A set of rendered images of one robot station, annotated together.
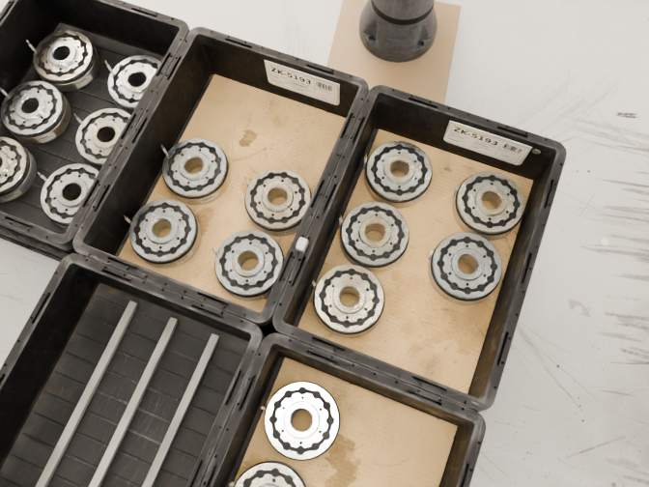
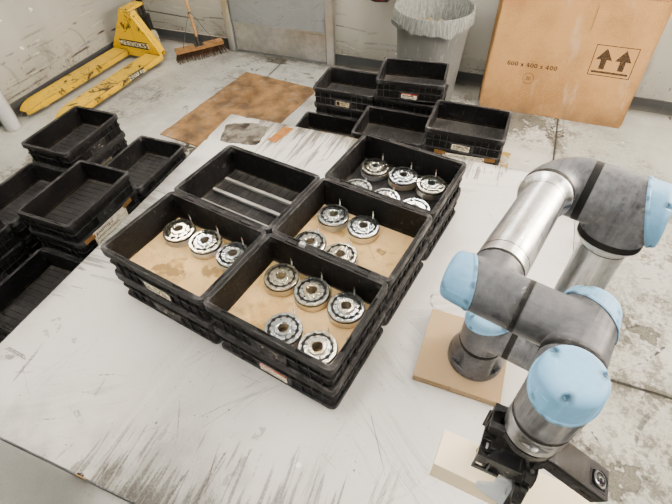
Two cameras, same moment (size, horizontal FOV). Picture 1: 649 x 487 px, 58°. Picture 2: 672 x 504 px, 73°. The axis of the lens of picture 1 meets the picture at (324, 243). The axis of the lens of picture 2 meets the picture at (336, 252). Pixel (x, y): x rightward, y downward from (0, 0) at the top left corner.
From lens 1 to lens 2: 0.98 m
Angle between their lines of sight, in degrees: 48
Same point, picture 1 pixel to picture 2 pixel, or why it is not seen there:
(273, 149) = (373, 261)
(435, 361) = (241, 313)
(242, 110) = (398, 251)
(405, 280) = (286, 307)
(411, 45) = (453, 353)
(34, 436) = (261, 183)
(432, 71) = (440, 372)
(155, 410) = (257, 215)
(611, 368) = (216, 442)
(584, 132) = (386, 477)
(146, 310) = not seen: hidden behind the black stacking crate
